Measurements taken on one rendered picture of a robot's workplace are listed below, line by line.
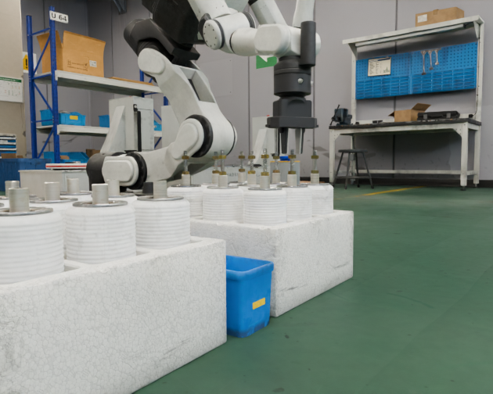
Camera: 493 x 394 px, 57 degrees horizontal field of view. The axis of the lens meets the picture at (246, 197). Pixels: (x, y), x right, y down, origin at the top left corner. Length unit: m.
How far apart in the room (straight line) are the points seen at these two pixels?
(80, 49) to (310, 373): 6.03
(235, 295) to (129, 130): 2.78
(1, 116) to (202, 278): 6.81
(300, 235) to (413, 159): 5.28
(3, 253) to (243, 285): 0.40
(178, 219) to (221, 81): 7.27
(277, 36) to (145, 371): 0.75
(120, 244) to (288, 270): 0.42
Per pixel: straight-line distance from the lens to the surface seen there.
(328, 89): 6.77
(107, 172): 1.83
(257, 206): 0.95
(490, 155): 6.00
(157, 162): 1.67
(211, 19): 1.32
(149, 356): 0.68
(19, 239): 0.57
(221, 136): 1.51
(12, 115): 7.51
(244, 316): 0.83
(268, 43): 1.10
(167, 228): 0.72
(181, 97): 1.59
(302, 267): 1.00
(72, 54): 6.41
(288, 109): 1.07
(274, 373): 0.72
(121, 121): 3.53
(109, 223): 0.64
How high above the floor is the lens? 0.31
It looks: 4 degrees down
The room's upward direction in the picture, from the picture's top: straight up
